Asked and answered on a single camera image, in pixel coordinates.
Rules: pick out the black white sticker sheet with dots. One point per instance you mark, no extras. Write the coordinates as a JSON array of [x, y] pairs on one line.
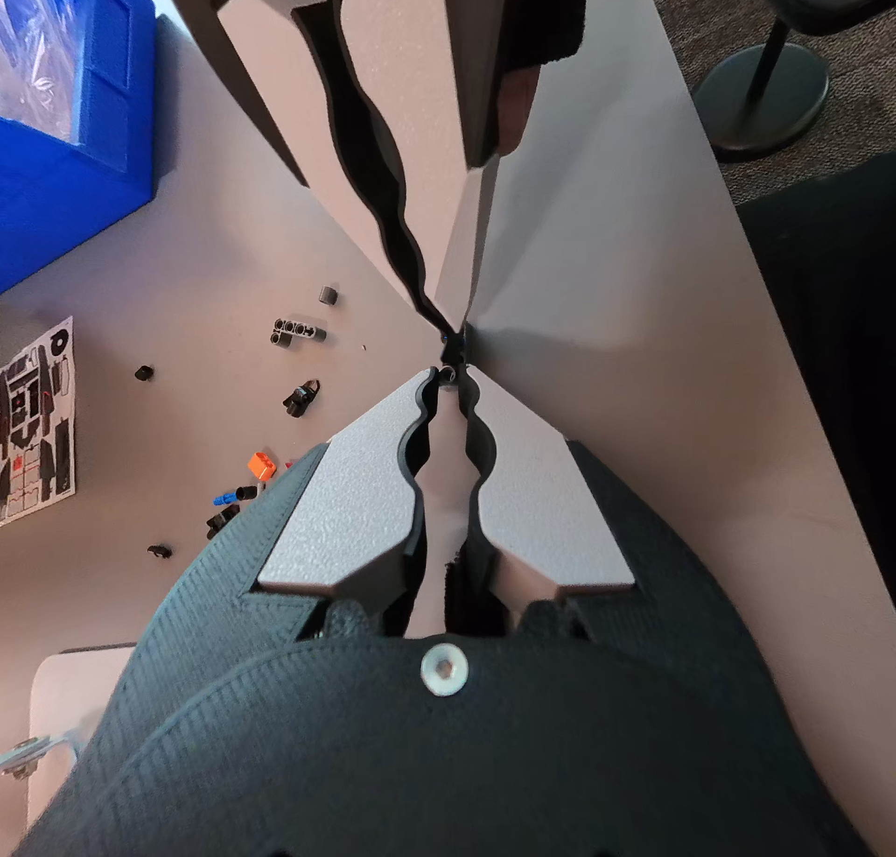
[[35, 416]]

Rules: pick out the person's right hand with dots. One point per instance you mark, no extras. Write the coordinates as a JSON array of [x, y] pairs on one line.
[[518, 108]]

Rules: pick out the black round base stool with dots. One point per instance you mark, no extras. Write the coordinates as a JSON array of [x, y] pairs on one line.
[[763, 94]]

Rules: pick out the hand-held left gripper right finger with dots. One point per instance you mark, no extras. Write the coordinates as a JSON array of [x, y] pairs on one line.
[[546, 521]]

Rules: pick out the white book stand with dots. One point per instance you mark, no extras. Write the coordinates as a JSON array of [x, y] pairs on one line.
[[77, 696]]

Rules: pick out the grey lego axle connector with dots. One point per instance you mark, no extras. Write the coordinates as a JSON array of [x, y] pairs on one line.
[[455, 347]]

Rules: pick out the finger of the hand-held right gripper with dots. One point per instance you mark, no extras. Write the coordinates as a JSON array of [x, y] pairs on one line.
[[420, 101], [294, 87]]

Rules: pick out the clear plastic bags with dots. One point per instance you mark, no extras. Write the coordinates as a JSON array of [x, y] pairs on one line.
[[35, 45]]

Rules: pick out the dark grey lego liftarm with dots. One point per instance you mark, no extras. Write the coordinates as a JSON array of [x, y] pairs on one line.
[[448, 377]]

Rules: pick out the scattered loose lego pieces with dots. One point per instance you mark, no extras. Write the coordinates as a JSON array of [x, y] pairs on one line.
[[301, 332]]

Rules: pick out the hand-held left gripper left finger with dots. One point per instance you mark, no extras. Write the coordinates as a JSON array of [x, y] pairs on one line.
[[350, 514]]

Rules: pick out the blue storage bin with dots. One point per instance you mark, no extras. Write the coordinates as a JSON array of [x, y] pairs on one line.
[[70, 192]]

